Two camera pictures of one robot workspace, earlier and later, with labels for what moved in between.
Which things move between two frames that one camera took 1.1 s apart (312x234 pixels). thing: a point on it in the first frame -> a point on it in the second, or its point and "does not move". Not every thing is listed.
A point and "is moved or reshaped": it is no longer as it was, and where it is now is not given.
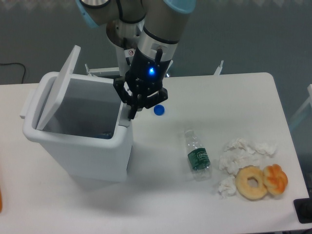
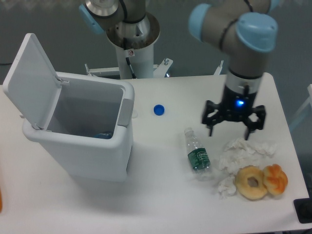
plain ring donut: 251,193 does not move
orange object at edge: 1,203 does not move
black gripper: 146,74 -> 235,107
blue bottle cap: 159,109 does not move
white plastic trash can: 81,121 is moved or reshaped
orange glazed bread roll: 275,179 does not move
